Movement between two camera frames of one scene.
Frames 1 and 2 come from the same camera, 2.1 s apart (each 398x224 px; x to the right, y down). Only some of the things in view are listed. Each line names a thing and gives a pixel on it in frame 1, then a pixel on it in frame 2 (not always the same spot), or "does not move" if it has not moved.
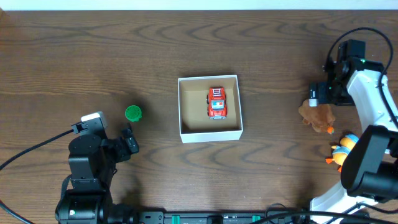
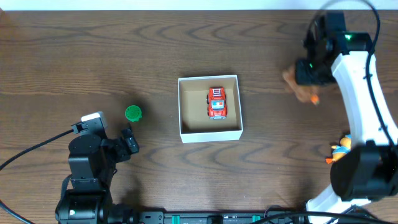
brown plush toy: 321,117 → 307,93
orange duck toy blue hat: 340,152 does not move
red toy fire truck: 217,103 does not move
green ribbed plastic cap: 133,113 does not move
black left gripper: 129,142 does not move
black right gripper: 321,93 → 306,75
